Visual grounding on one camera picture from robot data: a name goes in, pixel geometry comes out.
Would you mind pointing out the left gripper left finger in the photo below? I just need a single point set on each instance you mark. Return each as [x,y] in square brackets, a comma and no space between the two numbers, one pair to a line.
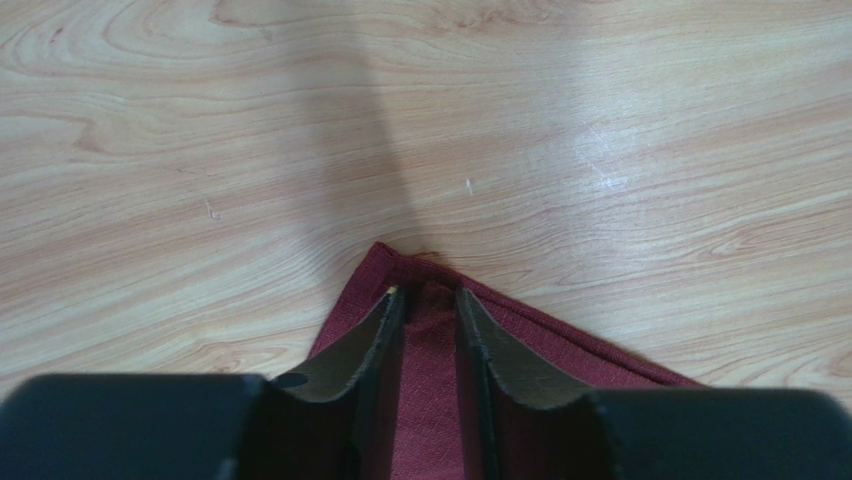
[331,417]

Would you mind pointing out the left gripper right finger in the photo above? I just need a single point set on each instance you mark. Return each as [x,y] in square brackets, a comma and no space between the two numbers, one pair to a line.
[524,418]

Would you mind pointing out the dark red cloth napkin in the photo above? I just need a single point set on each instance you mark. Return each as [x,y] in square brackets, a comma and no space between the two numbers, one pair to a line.
[428,436]

